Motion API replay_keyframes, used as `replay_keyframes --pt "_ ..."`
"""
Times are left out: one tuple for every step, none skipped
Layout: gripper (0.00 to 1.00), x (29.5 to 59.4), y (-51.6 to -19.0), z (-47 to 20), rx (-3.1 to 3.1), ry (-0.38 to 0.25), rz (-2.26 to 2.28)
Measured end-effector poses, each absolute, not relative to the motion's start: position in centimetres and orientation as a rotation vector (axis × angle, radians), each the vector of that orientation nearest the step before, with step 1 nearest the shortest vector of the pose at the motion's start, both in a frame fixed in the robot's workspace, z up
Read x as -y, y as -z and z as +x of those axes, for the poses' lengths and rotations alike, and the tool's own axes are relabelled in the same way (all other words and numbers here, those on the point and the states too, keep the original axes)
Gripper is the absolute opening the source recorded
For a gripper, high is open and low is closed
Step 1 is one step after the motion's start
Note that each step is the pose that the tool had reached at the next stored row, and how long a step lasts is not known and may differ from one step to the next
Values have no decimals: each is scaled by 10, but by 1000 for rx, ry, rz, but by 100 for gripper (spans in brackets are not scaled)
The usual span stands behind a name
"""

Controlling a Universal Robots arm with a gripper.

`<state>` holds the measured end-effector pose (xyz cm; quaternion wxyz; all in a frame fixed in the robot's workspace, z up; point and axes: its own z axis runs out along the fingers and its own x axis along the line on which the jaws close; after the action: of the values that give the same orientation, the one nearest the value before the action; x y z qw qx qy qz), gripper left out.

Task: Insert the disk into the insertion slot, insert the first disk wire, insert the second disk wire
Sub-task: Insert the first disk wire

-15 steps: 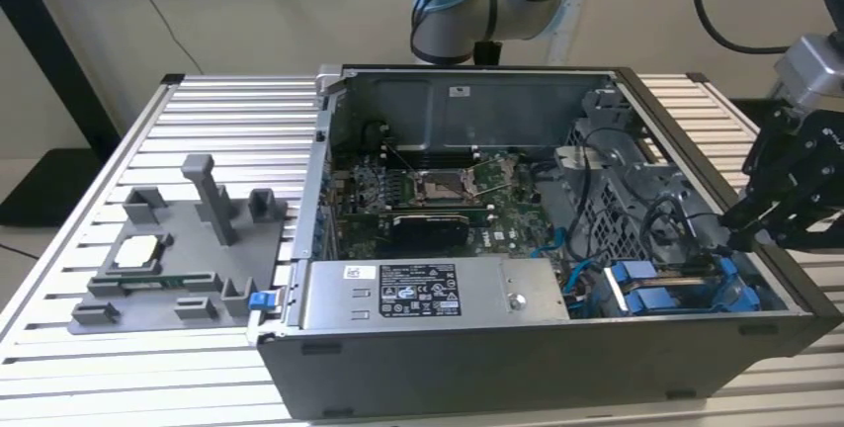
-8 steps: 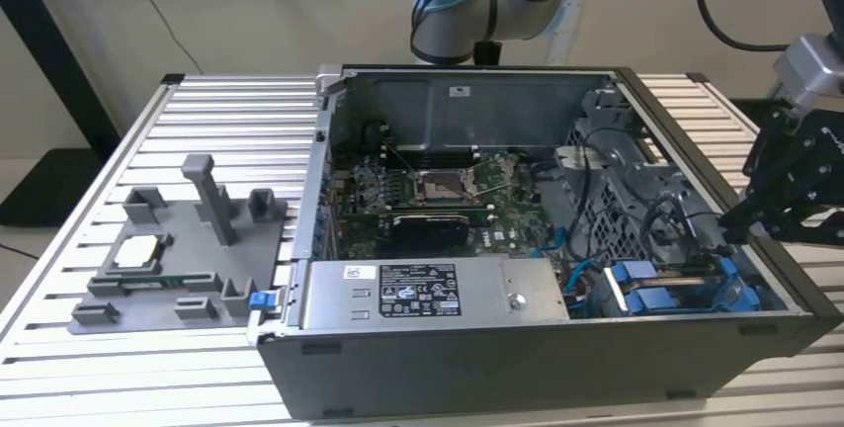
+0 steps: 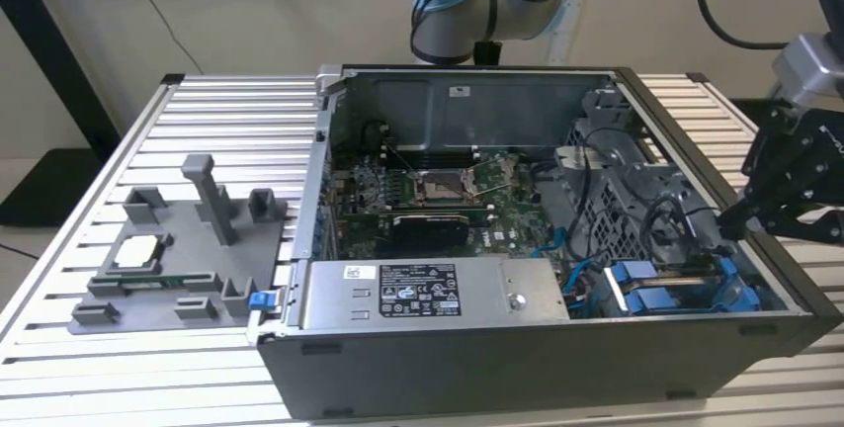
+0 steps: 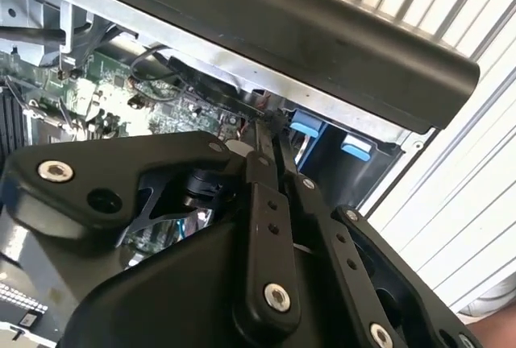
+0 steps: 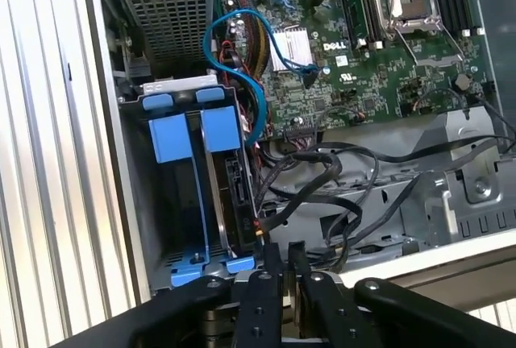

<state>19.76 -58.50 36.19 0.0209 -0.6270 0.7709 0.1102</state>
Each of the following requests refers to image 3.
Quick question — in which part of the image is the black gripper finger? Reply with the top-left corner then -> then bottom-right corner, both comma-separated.
716,197 -> 785,240
757,207 -> 844,246

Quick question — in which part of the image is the black disk wire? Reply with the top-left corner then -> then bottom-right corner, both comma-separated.
642,192 -> 734,258

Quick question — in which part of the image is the hard disk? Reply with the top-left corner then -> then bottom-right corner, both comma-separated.
602,256 -> 761,318

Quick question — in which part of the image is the metal disk bay cage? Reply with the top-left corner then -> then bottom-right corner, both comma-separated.
550,89 -> 730,263

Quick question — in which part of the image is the green Dell motherboard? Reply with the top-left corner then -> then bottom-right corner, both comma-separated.
321,148 -> 562,261

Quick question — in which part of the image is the metal socket cover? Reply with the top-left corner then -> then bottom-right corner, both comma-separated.
469,158 -> 517,192

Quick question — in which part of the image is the black PC case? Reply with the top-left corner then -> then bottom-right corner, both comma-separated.
246,63 -> 840,421

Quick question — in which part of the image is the CPU socket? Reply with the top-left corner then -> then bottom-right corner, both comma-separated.
410,168 -> 477,202

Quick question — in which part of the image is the black graphics card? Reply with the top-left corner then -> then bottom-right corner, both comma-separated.
386,213 -> 473,256

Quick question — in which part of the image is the silver power supply unit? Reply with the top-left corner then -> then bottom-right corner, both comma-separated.
297,257 -> 572,325

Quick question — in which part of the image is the thin metal locking lever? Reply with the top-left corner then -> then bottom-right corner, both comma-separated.
381,142 -> 424,177

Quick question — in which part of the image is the grey parts rack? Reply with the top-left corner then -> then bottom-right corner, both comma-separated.
66,153 -> 290,337

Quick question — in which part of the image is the green RAM stick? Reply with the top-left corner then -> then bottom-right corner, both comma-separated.
121,274 -> 213,293

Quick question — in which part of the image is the silver CPU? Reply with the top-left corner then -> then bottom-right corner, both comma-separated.
113,235 -> 164,270

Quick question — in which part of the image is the black floor base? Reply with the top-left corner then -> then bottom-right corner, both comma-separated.
0,147 -> 121,228

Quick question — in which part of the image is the blue data wire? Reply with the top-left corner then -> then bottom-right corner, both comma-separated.
534,231 -> 602,302

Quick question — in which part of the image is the looped black hanging cable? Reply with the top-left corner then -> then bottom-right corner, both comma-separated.
693,0 -> 793,50

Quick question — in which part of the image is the thin black wall cable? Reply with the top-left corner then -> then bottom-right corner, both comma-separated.
116,0 -> 202,75

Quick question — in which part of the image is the black upright post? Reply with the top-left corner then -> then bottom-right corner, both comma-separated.
0,0 -> 121,151

